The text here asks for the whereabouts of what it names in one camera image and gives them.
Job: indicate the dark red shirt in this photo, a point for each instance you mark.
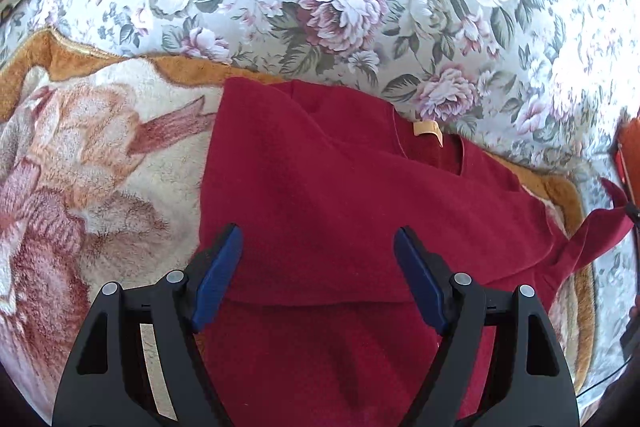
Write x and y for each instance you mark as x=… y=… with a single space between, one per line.
x=325 y=207

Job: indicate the orange floral plush blanket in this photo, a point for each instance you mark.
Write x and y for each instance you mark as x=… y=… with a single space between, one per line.
x=75 y=157

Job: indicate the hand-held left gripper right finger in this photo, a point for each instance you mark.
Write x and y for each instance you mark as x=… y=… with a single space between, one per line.
x=420 y=279

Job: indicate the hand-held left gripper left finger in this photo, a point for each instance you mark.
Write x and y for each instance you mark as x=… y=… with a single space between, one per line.
x=215 y=282

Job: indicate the orange plush cushion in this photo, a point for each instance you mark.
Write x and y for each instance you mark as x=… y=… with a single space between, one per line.
x=631 y=147

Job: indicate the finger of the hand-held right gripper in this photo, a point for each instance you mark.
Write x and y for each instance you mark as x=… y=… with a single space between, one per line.
x=633 y=210

